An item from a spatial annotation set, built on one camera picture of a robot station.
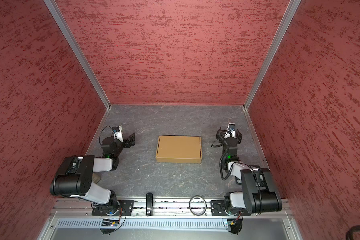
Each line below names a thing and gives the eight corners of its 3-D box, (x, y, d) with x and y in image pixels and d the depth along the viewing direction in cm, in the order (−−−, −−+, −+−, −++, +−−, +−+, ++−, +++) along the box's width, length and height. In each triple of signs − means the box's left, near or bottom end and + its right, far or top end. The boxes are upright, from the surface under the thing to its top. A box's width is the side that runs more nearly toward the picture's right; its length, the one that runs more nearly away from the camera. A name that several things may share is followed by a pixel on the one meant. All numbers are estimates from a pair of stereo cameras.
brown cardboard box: (155, 163, 92) (153, 159, 87) (158, 140, 103) (157, 135, 98) (201, 163, 92) (202, 159, 87) (200, 140, 103) (200, 135, 98)
